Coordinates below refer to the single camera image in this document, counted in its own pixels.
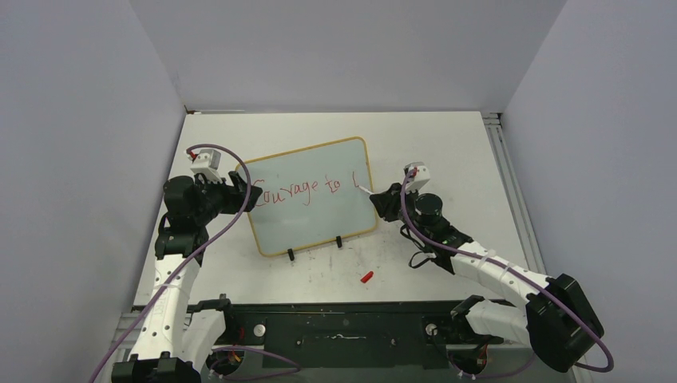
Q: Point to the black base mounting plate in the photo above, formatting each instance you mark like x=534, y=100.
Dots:
x=363, y=335

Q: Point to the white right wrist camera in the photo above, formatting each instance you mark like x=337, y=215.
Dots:
x=419, y=177

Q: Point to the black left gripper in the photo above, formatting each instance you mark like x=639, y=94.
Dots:
x=235, y=195

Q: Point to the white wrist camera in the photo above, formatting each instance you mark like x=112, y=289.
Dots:
x=204, y=166
x=419, y=177

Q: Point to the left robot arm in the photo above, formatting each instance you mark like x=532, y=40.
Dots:
x=166, y=350

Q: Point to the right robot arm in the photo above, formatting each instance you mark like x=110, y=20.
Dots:
x=551, y=315

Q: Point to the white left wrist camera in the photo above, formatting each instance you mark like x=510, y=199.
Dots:
x=204, y=166

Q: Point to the aluminium frame rail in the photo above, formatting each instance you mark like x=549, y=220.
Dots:
x=470, y=172

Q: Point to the red marker cap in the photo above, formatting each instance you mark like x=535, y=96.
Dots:
x=367, y=277

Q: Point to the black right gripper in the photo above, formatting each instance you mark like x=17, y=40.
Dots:
x=387, y=202

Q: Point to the red capped whiteboard marker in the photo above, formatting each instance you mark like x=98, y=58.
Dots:
x=365, y=190

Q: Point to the yellow framed whiteboard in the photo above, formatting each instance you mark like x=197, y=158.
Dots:
x=310, y=196

